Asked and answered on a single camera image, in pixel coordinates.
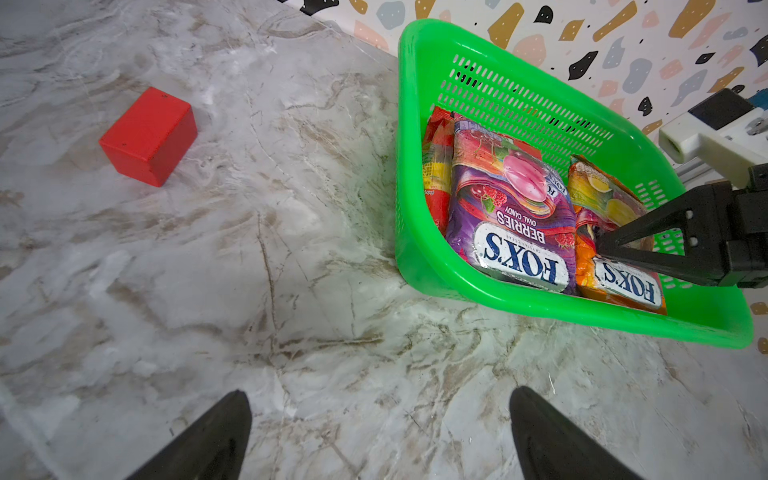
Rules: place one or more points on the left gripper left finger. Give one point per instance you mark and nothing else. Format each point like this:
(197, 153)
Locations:
(213, 447)

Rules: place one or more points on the orange Fox's fruits bag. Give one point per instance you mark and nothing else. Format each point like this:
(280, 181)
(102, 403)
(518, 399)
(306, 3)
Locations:
(603, 204)

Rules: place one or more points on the purple Fox's berries bag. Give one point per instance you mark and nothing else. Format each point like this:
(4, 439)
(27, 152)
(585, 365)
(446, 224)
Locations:
(548, 266)

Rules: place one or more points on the green plastic basket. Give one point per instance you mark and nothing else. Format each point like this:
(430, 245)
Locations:
(443, 65)

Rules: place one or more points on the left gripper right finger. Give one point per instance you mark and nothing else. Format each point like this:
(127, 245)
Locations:
(550, 446)

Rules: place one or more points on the red block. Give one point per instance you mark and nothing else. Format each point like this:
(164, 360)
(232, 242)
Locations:
(150, 139)

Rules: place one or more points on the red candy bag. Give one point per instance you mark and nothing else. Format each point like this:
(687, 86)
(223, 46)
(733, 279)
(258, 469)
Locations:
(437, 168)

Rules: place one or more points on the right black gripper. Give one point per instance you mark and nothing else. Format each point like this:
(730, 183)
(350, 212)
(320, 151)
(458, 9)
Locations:
(689, 238)

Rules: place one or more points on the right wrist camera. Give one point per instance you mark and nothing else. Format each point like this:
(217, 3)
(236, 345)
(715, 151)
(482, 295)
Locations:
(720, 138)

